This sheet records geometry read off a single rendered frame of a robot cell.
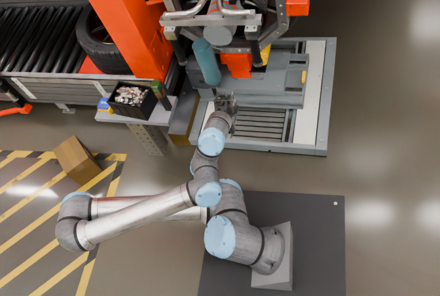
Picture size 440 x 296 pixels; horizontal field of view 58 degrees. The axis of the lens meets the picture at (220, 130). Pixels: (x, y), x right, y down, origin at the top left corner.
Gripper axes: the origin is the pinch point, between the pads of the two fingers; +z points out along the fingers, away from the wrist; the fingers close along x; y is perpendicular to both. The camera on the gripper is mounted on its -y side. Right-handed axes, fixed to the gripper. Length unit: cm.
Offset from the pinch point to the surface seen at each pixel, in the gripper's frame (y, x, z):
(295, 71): -23, -22, 78
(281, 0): 34.1, -20.9, 21.9
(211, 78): -3.6, 15.7, 29.0
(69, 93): -26, 121, 56
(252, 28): 29.6, -11.2, 1.9
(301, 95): -30, -26, 60
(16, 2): 17, 198, 132
